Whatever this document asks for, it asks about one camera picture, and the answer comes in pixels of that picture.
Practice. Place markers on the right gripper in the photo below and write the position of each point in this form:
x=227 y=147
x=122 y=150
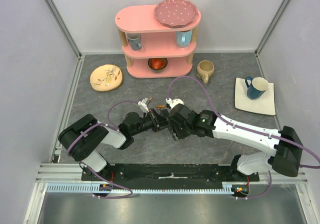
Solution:
x=173 y=125

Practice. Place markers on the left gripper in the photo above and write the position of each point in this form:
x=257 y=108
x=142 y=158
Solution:
x=156 y=119

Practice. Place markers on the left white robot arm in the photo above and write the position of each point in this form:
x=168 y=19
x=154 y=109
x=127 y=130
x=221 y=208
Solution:
x=83 y=137

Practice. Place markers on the beige ceramic mug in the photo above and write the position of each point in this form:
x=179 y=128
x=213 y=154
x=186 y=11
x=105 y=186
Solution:
x=205 y=70

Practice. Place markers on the red cup in bowl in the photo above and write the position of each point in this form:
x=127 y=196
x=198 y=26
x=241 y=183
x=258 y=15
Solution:
x=157 y=63

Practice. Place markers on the yellow bird painted plate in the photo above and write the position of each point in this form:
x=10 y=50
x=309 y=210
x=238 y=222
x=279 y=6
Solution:
x=106 y=78

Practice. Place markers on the pink three-tier shelf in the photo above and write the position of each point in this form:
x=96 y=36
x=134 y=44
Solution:
x=157 y=41

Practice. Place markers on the light blue mug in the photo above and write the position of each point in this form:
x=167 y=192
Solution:
x=183 y=38

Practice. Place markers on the dark blue mug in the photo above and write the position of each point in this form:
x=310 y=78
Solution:
x=256 y=87

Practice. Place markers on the white square plate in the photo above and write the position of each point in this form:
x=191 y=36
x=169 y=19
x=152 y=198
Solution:
x=264 y=105

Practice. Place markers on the grey mug on shelf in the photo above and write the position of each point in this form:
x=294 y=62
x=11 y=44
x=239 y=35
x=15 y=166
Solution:
x=134 y=40

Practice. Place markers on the pink dotted plate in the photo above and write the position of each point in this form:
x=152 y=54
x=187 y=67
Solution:
x=176 y=13

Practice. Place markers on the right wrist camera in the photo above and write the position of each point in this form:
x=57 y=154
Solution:
x=171 y=103

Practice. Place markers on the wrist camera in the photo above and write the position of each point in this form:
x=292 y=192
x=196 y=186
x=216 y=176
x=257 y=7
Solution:
x=171 y=103
x=143 y=105

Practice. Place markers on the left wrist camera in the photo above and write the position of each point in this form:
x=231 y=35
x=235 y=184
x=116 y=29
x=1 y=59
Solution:
x=143 y=105

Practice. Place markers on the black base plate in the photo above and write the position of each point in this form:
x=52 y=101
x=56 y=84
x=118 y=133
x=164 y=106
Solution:
x=127 y=172

